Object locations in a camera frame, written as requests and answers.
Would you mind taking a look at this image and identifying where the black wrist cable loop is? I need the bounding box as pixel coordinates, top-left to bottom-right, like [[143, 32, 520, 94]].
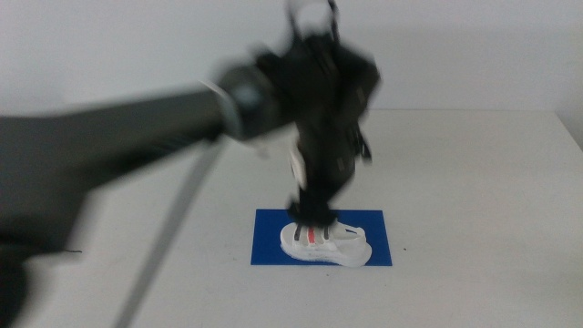
[[284, 0, 343, 45]]

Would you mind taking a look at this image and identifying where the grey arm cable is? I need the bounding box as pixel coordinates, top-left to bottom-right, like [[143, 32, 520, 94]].
[[111, 138, 225, 328]]

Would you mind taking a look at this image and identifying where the white strappy child shoe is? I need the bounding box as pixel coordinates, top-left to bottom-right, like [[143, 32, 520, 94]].
[[279, 219, 373, 269]]

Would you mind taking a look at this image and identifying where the blue rectangular mat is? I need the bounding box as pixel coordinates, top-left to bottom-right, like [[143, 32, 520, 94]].
[[250, 208, 394, 268]]

